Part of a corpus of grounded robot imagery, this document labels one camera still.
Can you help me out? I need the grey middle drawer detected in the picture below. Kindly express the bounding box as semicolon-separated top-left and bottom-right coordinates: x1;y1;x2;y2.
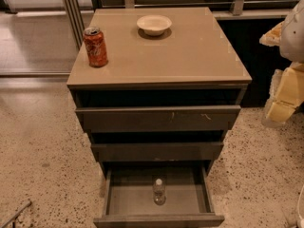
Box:
91;142;223;162

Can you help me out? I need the grey top drawer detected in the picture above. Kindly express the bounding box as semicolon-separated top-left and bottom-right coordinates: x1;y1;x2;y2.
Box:
76;105;240;132

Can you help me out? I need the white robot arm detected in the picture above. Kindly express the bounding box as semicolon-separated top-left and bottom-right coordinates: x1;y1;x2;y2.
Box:
259;0;304;127

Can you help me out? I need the white ceramic bowl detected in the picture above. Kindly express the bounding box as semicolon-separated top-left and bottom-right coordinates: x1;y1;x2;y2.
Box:
137;15;172;36

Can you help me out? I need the metal rod on floor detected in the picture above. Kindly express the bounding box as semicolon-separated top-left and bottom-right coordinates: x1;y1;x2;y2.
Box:
0;199;32;228

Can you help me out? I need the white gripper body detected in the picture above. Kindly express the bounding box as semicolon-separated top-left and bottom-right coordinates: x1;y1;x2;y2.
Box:
278;63;304;108

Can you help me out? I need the orange soda can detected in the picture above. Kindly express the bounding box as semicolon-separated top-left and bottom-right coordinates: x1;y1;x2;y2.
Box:
83;27;108;67

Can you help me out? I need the clear plastic water bottle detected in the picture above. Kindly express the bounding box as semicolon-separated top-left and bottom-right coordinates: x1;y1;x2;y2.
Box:
153;179;166;205

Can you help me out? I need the grey open bottom drawer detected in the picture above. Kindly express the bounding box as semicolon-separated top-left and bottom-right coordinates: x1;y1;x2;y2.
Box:
94;165;224;228

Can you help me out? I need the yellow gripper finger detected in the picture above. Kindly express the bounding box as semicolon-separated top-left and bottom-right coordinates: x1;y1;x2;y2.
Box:
259;22;282;47
265;69;296;124

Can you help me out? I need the white cable at edge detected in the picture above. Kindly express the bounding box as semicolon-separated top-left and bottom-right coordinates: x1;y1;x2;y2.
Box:
295;183;304;228

